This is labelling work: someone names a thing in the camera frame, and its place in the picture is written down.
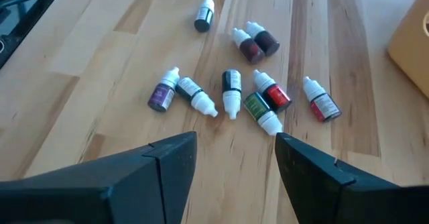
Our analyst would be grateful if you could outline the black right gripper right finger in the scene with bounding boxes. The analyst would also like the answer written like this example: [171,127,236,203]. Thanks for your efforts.
[274,132,429,224]

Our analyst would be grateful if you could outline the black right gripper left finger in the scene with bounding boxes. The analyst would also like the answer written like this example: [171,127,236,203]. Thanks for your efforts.
[0,131,198,224]

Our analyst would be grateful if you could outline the small pink food colouring bottle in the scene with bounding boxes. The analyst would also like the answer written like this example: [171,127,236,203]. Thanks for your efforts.
[302,76,343,123]

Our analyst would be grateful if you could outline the small green food colouring bottle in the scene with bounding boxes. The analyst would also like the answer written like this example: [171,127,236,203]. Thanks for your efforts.
[243,91,284,137]

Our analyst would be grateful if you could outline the small purple food colouring bottle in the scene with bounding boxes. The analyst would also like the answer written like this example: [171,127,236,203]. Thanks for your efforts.
[147,66,181,113]

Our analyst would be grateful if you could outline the small red food colouring bottle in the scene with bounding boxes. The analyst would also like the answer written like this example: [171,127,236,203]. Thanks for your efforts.
[252,69,293,114]

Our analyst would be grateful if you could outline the small dark white-labelled colouring bottle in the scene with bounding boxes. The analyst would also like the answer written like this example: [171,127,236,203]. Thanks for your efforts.
[174,76,219,118]

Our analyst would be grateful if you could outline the small black food colouring bottle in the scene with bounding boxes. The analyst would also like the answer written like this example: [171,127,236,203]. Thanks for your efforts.
[194,0,216,34]
[221,68,243,121]

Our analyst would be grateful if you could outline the small brownish-red food colouring bottle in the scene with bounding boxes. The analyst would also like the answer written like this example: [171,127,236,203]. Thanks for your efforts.
[232,27,265,65]

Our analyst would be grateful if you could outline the small maroon food colouring bottle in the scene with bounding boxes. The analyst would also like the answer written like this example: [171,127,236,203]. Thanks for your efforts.
[245,21,281,57]

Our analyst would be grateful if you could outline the yellow plastic bin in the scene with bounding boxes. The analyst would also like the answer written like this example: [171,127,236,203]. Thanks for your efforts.
[387,0,429,99]

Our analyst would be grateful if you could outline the black aluminium table frame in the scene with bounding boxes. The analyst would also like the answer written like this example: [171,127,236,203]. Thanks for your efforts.
[0,0,68,69]

